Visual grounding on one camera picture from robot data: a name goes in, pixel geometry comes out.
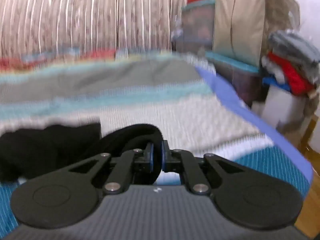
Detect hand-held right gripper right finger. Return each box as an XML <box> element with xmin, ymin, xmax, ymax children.
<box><xmin>161</xmin><ymin>140</ymin><xmax>247</xmax><ymax>196</ymax></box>

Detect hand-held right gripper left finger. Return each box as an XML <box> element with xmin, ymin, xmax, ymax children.
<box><xmin>64</xmin><ymin>142</ymin><xmax>156</xmax><ymax>196</ymax></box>

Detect black pants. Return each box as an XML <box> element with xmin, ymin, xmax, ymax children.
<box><xmin>0</xmin><ymin>123</ymin><xmax>164</xmax><ymax>183</ymax></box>

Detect striped blanket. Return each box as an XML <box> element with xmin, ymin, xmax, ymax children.
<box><xmin>0</xmin><ymin>51</ymin><xmax>314</xmax><ymax>232</ymax></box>

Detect white box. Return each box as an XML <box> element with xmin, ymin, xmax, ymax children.
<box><xmin>251</xmin><ymin>85</ymin><xmax>307</xmax><ymax>133</ymax></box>

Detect blue cloth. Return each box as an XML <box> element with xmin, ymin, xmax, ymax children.
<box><xmin>262</xmin><ymin>76</ymin><xmax>292</xmax><ymax>92</ymax></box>

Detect wooden furniture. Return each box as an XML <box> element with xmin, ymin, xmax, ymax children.
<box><xmin>294</xmin><ymin>114</ymin><xmax>320</xmax><ymax>238</ymax></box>

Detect red cloth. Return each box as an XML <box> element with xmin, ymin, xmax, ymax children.
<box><xmin>265</xmin><ymin>51</ymin><xmax>317</xmax><ymax>96</ymax></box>

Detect beige fabric bag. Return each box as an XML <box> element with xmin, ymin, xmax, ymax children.
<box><xmin>212</xmin><ymin>0</ymin><xmax>273</xmax><ymax>66</ymax></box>

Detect striped floral curtain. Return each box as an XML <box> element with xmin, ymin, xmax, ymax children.
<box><xmin>0</xmin><ymin>0</ymin><xmax>198</xmax><ymax>63</ymax></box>

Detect grey cloth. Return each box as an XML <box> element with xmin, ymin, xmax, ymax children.
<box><xmin>267</xmin><ymin>29</ymin><xmax>320</xmax><ymax>67</ymax></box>

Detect beige hanging cloth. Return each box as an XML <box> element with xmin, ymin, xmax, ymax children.
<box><xmin>264</xmin><ymin>0</ymin><xmax>302</xmax><ymax>34</ymax></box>

